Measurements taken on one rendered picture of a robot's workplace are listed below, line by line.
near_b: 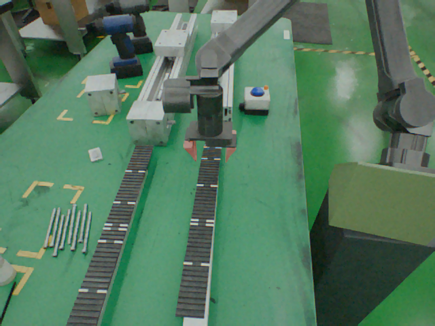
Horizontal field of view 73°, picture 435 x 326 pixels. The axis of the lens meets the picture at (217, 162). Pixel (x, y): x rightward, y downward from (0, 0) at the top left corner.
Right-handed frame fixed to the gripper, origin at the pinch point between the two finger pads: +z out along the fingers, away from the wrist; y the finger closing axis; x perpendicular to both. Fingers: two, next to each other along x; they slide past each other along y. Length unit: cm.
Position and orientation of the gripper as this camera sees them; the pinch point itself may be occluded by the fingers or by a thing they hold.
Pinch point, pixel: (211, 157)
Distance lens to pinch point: 74.5
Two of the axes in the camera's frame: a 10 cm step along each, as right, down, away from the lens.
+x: -0.4, 7.0, -7.1
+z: 0.0, 7.1, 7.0
